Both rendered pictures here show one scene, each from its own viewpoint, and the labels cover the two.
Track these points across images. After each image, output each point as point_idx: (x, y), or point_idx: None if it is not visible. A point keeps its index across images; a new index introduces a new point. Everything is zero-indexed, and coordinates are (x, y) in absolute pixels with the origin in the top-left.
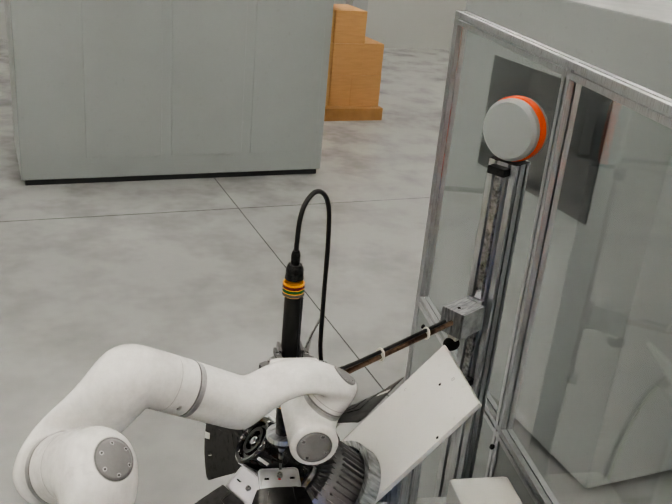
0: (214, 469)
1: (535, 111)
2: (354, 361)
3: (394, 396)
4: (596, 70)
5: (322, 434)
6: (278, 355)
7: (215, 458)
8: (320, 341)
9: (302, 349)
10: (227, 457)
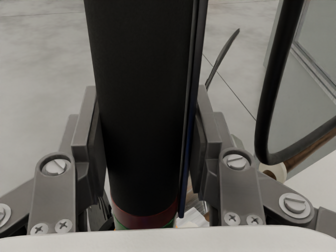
0: (94, 224)
1: None
2: (321, 127)
3: (333, 160)
4: None
5: None
6: (53, 184)
7: (94, 213)
8: (273, 84)
9: (212, 135)
10: (102, 222)
